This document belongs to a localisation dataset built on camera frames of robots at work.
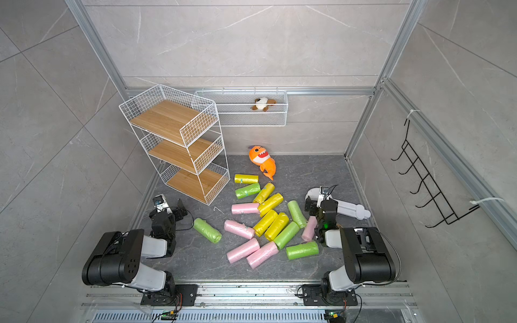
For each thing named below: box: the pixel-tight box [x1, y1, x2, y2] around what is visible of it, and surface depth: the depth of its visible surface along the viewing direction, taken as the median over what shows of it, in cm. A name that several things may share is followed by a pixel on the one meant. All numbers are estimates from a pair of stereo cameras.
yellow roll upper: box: [253, 182, 276, 205], surface depth 102 cm
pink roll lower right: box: [246, 241, 279, 270], surface depth 82 cm
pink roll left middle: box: [224, 219, 256, 240], surface depth 89 cm
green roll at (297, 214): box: [287, 200, 307, 229], surface depth 94 cm
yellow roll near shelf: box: [233, 173, 260, 184], surface depth 106 cm
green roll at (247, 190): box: [234, 183, 262, 200], surface depth 102 cm
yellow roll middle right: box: [264, 212, 290, 242], surface depth 90 cm
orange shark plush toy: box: [248, 145, 277, 182], surface depth 113 cm
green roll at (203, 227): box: [193, 217, 223, 245], surface depth 89 cm
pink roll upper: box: [230, 202, 260, 214], surface depth 96 cm
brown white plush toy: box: [250, 96, 277, 112], surface depth 89 cm
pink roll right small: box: [301, 215, 318, 242], surface depth 89 cm
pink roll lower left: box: [226, 238, 261, 264], surface depth 83 cm
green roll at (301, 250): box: [286, 240, 320, 260], surface depth 82 cm
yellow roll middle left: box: [253, 209, 279, 237], surface depth 92 cm
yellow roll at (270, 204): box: [257, 193, 285, 218], surface depth 97 cm
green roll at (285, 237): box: [273, 221, 300, 250], surface depth 88 cm
